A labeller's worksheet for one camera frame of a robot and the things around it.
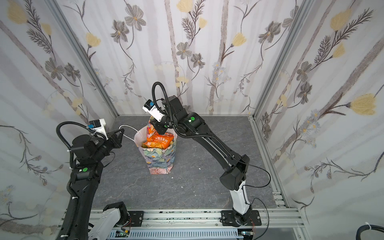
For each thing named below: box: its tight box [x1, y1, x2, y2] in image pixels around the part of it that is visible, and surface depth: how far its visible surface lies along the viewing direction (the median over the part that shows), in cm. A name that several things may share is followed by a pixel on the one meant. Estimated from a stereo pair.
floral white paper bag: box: [134, 126, 178, 175], surface depth 79 cm
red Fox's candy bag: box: [147, 115, 156, 139], surface depth 71 cm
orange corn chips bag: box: [142, 132, 174, 149], surface depth 80 cm
